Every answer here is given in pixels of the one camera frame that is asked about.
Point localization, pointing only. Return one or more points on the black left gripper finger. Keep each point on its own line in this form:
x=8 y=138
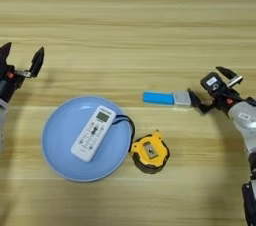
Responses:
x=37 y=63
x=4 y=51

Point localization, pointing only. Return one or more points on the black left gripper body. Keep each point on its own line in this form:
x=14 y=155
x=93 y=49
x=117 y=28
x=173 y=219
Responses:
x=8 y=86

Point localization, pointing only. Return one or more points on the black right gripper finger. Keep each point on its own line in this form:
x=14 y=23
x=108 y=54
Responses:
x=197 y=101
x=227 y=73

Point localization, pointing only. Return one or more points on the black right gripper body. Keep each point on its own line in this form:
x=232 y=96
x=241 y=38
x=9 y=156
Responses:
x=228 y=100

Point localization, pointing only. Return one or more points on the blue stick with silver cap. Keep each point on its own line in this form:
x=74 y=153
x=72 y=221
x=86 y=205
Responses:
x=158 y=98

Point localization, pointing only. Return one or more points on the yellow black tape measure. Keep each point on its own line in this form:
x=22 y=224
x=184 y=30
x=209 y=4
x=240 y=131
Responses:
x=150 y=151

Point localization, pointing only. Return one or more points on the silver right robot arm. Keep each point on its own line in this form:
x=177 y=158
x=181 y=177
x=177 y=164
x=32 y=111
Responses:
x=245 y=118

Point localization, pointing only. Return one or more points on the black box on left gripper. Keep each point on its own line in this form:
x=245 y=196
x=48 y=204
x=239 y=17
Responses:
x=2 y=67

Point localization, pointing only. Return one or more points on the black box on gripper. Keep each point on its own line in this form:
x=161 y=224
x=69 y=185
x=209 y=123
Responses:
x=2 y=67
x=213 y=83

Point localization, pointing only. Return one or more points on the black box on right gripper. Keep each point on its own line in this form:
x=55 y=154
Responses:
x=213 y=83

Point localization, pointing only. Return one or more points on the light blue round plate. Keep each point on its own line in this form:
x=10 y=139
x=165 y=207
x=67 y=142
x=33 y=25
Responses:
x=60 y=136

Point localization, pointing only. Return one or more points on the white remote control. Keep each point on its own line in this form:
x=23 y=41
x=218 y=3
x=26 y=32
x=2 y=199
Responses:
x=93 y=133

